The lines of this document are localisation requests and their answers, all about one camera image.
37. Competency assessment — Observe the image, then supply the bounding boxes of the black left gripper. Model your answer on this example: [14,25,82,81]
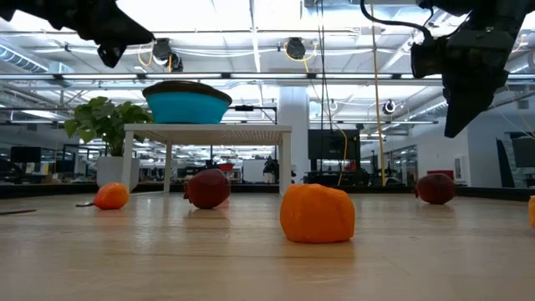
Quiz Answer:
[58,0,156,69]

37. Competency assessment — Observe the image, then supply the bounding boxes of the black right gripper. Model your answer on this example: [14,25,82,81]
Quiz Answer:
[441,28,518,140]

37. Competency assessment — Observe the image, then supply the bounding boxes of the dark red fruit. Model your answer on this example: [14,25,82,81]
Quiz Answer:
[182,167,232,210]
[412,172,457,206]

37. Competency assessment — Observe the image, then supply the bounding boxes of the blue bowl grey rim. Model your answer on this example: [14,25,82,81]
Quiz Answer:
[141,79,233,125]

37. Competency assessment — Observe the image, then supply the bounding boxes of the orange tangerine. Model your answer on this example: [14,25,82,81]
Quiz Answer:
[279,182,357,245]

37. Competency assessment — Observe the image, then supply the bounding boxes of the red bin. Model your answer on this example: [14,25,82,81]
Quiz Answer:
[425,168,456,181]

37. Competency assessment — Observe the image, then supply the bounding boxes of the dark large monitor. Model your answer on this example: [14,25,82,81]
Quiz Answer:
[495,131,535,188]

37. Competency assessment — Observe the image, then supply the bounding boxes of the long ceiling light bar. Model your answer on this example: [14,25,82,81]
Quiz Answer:
[0,71,535,81]

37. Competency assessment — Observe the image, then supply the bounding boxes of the green potted plant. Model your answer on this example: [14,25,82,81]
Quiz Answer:
[64,95,156,192]

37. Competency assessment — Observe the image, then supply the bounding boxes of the white perforated metal shelf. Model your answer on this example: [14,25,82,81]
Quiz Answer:
[120,122,293,196]

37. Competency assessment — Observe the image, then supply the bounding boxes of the black desk monitor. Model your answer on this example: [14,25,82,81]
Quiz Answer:
[9,145,43,165]

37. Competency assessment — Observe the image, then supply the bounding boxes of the white column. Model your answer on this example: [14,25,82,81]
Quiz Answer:
[277,85,311,185]

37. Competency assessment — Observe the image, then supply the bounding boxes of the white board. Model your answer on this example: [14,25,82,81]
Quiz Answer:
[242,158,268,184]

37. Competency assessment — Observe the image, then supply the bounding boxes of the dark background plant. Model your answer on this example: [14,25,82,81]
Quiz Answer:
[262,156,281,184]

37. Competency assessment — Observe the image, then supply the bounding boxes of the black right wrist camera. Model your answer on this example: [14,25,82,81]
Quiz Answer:
[410,35,447,79]

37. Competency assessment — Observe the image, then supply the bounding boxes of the grey ventilation duct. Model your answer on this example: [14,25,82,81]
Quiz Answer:
[0,41,75,88]

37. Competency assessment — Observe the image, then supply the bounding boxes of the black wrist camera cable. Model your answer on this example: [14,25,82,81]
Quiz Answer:
[359,0,434,41]

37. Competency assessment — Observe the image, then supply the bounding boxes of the black wall screen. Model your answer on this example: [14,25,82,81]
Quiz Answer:
[307,128,362,161]

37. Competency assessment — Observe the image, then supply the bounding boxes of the black aluminium frame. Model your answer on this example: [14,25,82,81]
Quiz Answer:
[0,181,535,202]

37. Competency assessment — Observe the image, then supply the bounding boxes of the knife with cream handle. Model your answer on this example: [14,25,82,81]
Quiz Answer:
[0,207,38,216]

